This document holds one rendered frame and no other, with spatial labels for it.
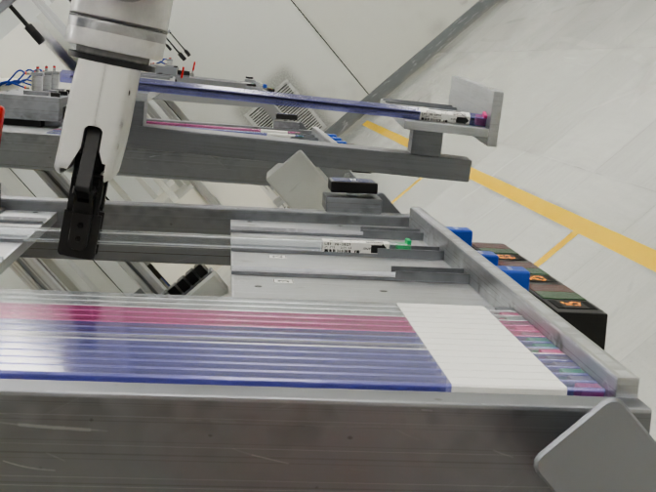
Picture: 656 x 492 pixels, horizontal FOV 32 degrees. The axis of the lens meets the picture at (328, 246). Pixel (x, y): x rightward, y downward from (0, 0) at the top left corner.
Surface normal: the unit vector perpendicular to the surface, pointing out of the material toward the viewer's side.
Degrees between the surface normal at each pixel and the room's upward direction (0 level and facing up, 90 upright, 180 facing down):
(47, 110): 90
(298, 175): 90
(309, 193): 90
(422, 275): 90
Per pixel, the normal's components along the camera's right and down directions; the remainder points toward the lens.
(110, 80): 0.29, 0.02
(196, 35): 0.08, 0.16
